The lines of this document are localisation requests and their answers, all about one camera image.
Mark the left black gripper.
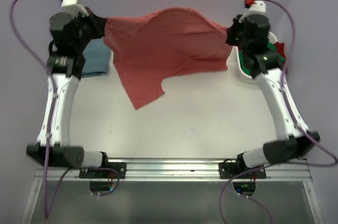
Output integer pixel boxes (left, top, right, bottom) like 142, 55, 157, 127
69, 6, 106, 53

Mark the salmon red t shirt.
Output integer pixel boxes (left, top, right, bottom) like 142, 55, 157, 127
103, 7, 232, 110

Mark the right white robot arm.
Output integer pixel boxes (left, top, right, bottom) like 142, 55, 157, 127
226, 14, 320, 178

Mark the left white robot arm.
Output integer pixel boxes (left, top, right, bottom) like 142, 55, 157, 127
26, 12, 110, 178

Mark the folded teal t shirt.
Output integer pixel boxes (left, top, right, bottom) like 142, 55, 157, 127
82, 39, 111, 77

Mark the green t shirt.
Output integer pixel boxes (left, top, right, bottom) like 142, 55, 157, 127
241, 41, 285, 79

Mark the white plastic laundry basket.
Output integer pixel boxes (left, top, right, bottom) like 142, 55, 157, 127
233, 32, 285, 85

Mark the dark red t shirt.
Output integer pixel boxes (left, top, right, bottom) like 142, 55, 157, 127
274, 42, 285, 59

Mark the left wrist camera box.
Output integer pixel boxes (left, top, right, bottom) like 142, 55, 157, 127
61, 0, 89, 17

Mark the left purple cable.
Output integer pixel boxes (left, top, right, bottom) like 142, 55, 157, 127
10, 0, 67, 219

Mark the purple cable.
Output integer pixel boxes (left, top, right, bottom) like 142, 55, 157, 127
220, 0, 338, 224
10, 0, 67, 219

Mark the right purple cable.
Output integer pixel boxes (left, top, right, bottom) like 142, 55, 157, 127
220, 0, 338, 224

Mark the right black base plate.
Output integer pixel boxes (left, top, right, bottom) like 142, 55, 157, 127
218, 159, 267, 179

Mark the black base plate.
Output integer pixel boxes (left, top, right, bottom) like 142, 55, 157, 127
79, 162, 127, 179
218, 159, 267, 179

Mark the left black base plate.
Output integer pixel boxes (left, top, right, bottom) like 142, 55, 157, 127
79, 162, 127, 179

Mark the aluminium frame rail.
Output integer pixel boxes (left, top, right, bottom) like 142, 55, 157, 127
22, 158, 324, 223

